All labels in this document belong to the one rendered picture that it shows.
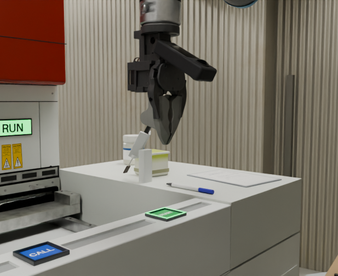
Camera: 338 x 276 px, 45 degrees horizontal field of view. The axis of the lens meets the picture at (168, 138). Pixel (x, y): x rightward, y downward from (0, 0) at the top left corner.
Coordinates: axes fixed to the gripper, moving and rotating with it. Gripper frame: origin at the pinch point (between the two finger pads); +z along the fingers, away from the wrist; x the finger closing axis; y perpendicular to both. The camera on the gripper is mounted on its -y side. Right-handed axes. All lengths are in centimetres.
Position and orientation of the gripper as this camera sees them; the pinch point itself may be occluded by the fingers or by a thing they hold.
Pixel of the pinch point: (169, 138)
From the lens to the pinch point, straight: 74.5
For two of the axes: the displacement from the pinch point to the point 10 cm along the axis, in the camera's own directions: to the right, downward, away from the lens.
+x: -6.6, 0.7, -7.5
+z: 0.0, 10.0, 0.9
